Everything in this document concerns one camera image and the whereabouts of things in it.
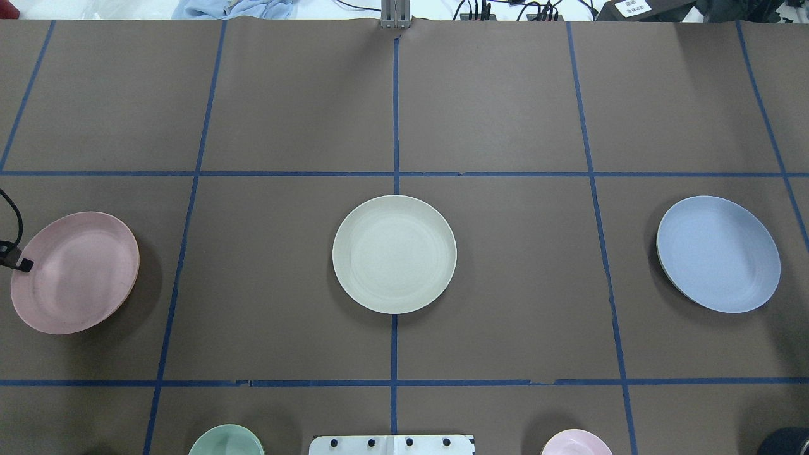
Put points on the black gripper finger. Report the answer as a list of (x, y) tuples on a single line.
[(11, 257)]

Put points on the pink plate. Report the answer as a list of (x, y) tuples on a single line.
[(84, 267)]

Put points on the blue plate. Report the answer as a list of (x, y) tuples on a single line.
[(718, 254)]

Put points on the green bowl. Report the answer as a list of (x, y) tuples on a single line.
[(227, 439)]

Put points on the light blue cloth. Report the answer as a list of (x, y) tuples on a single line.
[(225, 10)]

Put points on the cream white plate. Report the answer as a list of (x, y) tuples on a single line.
[(394, 254)]

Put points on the pink bowl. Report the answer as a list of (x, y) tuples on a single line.
[(575, 441)]

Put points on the black box with label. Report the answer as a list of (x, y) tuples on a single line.
[(645, 11)]

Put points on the black round object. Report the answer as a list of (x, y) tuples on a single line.
[(786, 440)]

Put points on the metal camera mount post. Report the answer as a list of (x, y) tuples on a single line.
[(395, 14)]

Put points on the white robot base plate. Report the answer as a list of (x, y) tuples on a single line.
[(393, 444)]

